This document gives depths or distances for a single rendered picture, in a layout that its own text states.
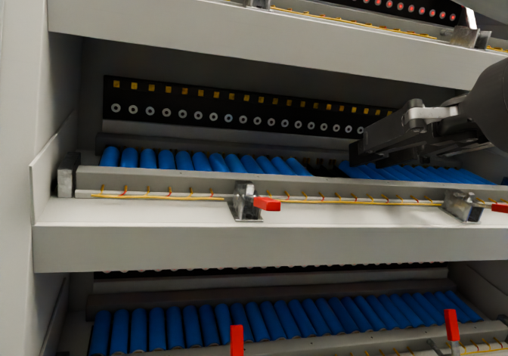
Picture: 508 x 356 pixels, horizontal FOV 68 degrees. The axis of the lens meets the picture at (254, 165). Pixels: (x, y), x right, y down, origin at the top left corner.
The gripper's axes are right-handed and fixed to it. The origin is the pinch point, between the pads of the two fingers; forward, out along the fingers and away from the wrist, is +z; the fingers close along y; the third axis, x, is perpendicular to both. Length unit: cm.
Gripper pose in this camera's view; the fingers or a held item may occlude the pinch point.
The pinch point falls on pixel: (380, 151)
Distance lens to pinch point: 47.5
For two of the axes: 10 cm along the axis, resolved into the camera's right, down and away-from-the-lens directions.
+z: -2.9, 1.6, 9.4
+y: -9.6, -0.6, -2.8
